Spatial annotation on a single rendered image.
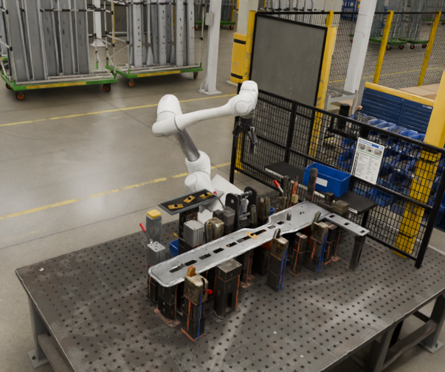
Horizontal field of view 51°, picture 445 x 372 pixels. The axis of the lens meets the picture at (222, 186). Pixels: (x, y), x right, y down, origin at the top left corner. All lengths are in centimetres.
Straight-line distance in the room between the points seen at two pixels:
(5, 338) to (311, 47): 376
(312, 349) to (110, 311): 111
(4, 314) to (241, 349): 203
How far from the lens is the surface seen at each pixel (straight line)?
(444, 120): 317
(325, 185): 344
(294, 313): 281
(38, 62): 917
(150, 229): 271
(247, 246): 274
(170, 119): 289
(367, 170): 344
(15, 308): 397
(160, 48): 1060
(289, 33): 521
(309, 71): 502
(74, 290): 291
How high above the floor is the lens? 249
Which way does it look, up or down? 26 degrees down
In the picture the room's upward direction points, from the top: 5 degrees clockwise
